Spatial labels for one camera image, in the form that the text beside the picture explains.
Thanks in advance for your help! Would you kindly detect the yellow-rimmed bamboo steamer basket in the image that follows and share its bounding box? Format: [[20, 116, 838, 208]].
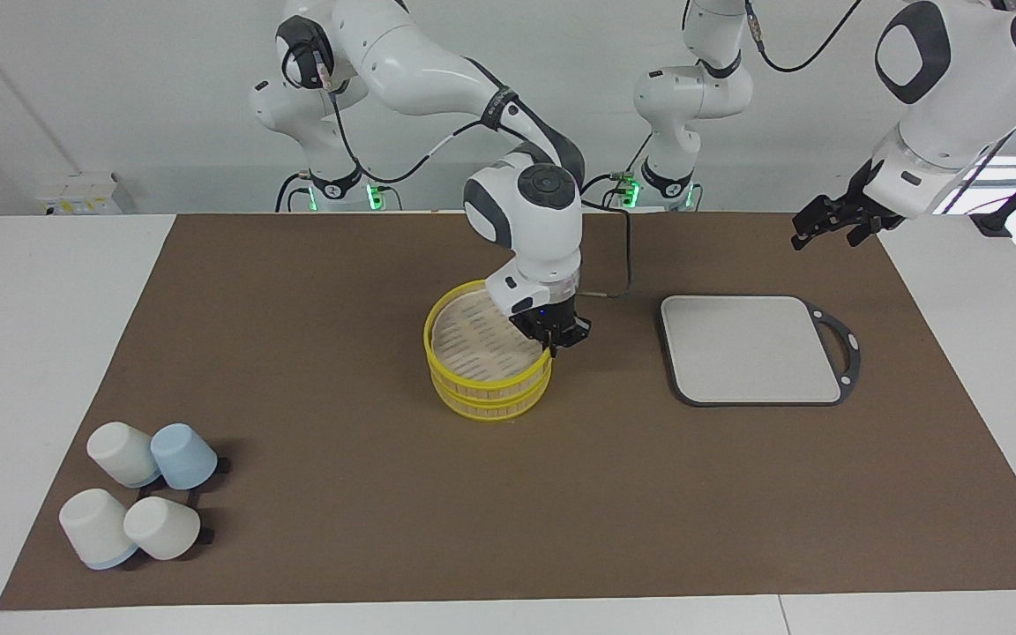
[[430, 357, 554, 423]]

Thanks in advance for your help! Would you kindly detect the grey cutting board with handle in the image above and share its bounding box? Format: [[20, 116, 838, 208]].
[[655, 294, 862, 408]]

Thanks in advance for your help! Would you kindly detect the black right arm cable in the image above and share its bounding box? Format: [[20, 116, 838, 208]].
[[275, 44, 634, 301]]

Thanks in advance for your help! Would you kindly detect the brown table mat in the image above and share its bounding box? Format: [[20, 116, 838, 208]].
[[0, 210, 1016, 611]]

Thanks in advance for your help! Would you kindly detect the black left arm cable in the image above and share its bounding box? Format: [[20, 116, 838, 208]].
[[580, 0, 863, 211]]

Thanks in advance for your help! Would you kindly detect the black cup rack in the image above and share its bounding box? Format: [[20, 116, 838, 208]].
[[124, 457, 232, 570]]

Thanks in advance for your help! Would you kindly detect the white plastic cup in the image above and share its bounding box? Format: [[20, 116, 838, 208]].
[[86, 421, 161, 489], [123, 496, 203, 562], [58, 488, 139, 571]]

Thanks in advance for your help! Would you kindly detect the white power strip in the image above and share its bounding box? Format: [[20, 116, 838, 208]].
[[35, 171, 135, 218]]

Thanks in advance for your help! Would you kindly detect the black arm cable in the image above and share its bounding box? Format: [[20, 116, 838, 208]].
[[275, 44, 634, 301], [580, 0, 863, 211]]

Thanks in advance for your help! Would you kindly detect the light blue plastic cup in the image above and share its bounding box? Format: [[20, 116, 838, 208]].
[[150, 422, 220, 491]]

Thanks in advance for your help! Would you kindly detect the yellow-rimmed bamboo steamer lid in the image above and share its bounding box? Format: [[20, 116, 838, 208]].
[[423, 279, 555, 394]]

